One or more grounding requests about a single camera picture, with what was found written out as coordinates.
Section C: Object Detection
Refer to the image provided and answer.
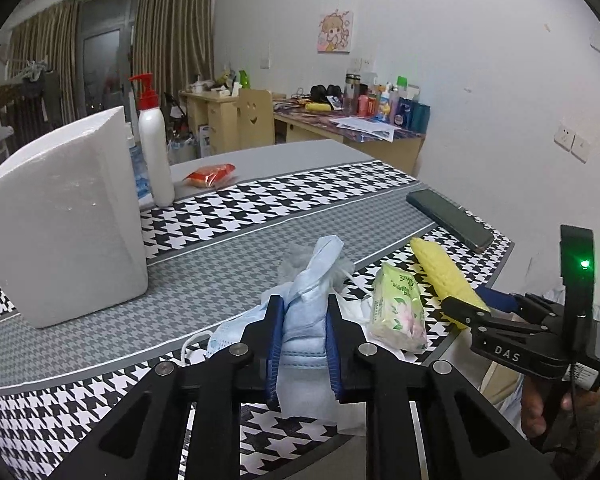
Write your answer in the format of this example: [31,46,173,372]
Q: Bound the left brown curtain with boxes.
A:
[4,0,81,126]

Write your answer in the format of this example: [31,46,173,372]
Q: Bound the wooden desk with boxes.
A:
[178,90,425,176]

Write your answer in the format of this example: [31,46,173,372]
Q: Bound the green tissue pack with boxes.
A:
[370,263,428,354]

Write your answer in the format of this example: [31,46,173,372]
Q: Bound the wooden smiley chair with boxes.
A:
[236,89,275,150]

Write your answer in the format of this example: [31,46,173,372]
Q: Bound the blue face mask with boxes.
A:
[185,235,344,422]

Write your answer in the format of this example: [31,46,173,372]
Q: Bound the yellow foam fruit net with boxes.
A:
[410,237,489,311]

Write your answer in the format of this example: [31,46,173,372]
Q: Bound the glass balcony door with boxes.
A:
[76,0,137,117]

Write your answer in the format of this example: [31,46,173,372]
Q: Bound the grey sock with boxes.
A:
[277,243,354,292]

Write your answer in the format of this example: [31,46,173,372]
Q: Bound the right brown curtain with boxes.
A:
[132,0,213,96]

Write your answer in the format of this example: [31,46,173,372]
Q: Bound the wall socket pair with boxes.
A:
[553,124,592,164]

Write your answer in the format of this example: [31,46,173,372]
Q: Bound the white pump bottle red top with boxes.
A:
[130,73,175,208]

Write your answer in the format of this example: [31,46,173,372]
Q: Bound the anime wall poster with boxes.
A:
[316,10,353,53]

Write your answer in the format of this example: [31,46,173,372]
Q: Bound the white styrofoam box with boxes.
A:
[0,107,148,328]

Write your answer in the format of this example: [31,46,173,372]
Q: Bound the brown curtain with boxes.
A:
[4,0,81,126]
[132,0,213,96]

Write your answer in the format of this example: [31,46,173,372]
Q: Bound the houndstooth table cloth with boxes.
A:
[0,160,513,479]

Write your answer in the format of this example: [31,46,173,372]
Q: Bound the black smartphone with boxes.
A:
[406,190,494,254]

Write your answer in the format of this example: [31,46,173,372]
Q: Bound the red snack packet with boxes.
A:
[183,164,236,188]

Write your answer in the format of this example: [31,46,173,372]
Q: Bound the white papers on desk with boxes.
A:
[329,116,398,142]

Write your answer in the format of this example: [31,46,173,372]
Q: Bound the person right hand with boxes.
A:
[520,376,598,439]

